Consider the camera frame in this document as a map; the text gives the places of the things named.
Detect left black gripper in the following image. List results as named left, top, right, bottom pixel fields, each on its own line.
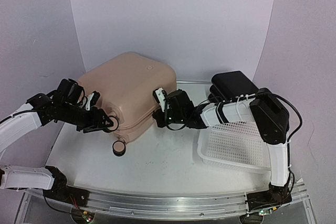
left=60, top=102, right=113, bottom=133

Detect pink hard-shell suitcase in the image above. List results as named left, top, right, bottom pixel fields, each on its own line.
left=78, top=52, right=177, bottom=156

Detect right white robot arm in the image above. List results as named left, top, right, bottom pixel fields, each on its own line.
left=152, top=88, right=291, bottom=205

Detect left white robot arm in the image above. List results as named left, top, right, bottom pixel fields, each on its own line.
left=1, top=79, right=117, bottom=201

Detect white perforated plastic basket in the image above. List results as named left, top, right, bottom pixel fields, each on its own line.
left=197, top=122, right=270, bottom=174

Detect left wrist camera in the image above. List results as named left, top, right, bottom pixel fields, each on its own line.
left=85, top=91, right=100, bottom=111

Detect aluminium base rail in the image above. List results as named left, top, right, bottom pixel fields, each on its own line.
left=23, top=176, right=308, bottom=217

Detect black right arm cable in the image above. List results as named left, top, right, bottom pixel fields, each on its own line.
left=257, top=91, right=302, bottom=143

